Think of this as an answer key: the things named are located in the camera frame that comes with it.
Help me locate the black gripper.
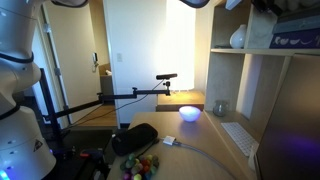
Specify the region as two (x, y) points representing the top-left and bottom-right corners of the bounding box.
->
(251, 0), (283, 16)

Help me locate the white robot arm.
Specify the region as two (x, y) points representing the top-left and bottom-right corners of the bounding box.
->
(0, 0), (89, 180)

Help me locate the wooden shelf unit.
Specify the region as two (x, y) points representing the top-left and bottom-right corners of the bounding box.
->
(205, 0), (320, 180)

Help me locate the dark blue Luminaries book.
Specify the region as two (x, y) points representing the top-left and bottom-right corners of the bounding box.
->
(269, 29), (320, 49)

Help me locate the white ceramic vase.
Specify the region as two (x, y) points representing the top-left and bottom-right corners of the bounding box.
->
(229, 24), (247, 49)

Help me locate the small glass jar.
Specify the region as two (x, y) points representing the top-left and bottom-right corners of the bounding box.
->
(213, 100), (228, 117)

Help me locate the white keyboard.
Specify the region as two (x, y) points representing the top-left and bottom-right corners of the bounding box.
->
(221, 122), (256, 157)

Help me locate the glowing white bowl lamp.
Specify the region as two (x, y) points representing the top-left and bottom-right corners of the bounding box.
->
(179, 106), (201, 122)

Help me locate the black computer monitor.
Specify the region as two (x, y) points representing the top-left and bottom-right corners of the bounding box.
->
(255, 55), (320, 180)

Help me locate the black pouch case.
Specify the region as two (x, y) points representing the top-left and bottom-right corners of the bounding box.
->
(112, 123), (158, 156)

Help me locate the colourful felt ball trivet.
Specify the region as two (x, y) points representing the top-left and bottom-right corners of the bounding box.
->
(120, 154), (160, 180)

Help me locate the black stereo camera bar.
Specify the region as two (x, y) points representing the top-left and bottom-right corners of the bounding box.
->
(156, 73), (178, 80)

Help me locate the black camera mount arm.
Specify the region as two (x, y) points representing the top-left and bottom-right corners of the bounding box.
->
(40, 79), (171, 141)

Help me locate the white adapter with cable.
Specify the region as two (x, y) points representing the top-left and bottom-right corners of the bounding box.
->
(161, 136), (235, 179)

